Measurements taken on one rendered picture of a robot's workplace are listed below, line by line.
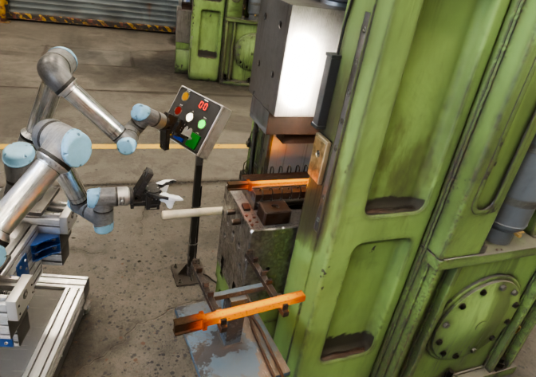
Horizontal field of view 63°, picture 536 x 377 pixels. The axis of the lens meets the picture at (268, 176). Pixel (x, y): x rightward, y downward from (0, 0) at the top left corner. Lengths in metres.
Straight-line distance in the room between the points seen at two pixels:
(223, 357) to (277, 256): 0.50
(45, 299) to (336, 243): 1.54
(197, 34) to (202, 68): 0.49
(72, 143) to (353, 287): 1.22
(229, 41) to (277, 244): 4.98
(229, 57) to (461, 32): 5.26
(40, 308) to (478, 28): 2.23
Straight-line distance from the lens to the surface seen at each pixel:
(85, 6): 9.59
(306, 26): 1.60
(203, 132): 2.21
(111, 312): 2.71
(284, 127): 1.75
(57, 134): 1.57
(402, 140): 1.61
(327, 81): 1.52
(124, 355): 2.50
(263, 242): 1.83
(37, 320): 2.44
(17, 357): 2.31
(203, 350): 1.65
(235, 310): 1.41
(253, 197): 1.89
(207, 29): 6.61
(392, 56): 1.38
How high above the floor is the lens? 1.93
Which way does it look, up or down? 28 degrees down
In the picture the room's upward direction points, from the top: 10 degrees clockwise
